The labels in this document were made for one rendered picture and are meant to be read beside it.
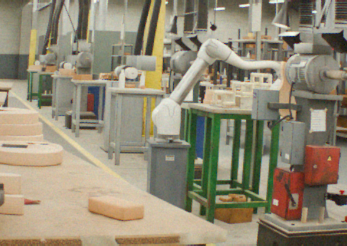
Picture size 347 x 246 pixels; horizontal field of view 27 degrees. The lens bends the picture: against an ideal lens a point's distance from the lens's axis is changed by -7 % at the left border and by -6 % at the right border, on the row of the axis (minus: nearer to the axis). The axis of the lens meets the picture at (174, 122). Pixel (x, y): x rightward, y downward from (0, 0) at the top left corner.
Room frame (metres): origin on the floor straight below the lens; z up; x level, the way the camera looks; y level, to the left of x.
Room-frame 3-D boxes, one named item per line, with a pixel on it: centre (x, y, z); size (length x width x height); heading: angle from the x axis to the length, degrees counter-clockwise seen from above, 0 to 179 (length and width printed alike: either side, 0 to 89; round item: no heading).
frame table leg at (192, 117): (6.11, -0.15, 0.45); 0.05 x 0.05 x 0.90; 17
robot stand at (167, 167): (5.28, 0.04, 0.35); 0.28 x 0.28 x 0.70; 9
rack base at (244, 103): (5.89, -0.53, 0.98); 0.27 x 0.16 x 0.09; 20
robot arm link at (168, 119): (5.29, 0.04, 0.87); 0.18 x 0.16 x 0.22; 12
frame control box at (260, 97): (4.80, -0.63, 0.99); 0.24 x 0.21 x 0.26; 17
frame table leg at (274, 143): (5.73, -0.79, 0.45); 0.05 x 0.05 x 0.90; 17
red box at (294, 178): (4.68, -0.76, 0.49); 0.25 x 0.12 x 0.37; 17
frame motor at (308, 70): (4.79, -0.89, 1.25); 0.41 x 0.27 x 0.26; 17
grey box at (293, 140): (4.68, -0.76, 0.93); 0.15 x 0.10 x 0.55; 17
